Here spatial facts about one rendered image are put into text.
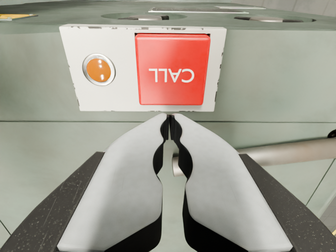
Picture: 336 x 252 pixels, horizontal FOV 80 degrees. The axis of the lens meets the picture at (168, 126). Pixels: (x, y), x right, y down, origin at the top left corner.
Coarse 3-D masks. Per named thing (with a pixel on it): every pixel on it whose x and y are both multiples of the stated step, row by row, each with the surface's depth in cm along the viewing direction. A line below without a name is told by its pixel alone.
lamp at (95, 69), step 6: (90, 60) 17; (96, 60) 17; (102, 60) 17; (90, 66) 17; (96, 66) 17; (102, 66) 17; (108, 66) 18; (90, 72) 18; (96, 72) 18; (102, 72) 18; (108, 72) 18; (96, 78) 18; (102, 78) 18
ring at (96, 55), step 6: (90, 54) 17; (96, 54) 17; (102, 54) 17; (84, 60) 17; (108, 60) 17; (84, 66) 18; (114, 66) 18; (84, 72) 18; (114, 72) 18; (90, 78) 18; (108, 78) 18; (96, 84) 18; (102, 84) 18
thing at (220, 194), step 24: (192, 144) 9; (216, 144) 9; (192, 168) 8; (216, 168) 8; (240, 168) 8; (192, 192) 7; (216, 192) 7; (240, 192) 7; (192, 216) 6; (216, 216) 6; (240, 216) 6; (264, 216) 6; (192, 240) 7; (216, 240) 6; (240, 240) 6; (264, 240) 6; (288, 240) 6
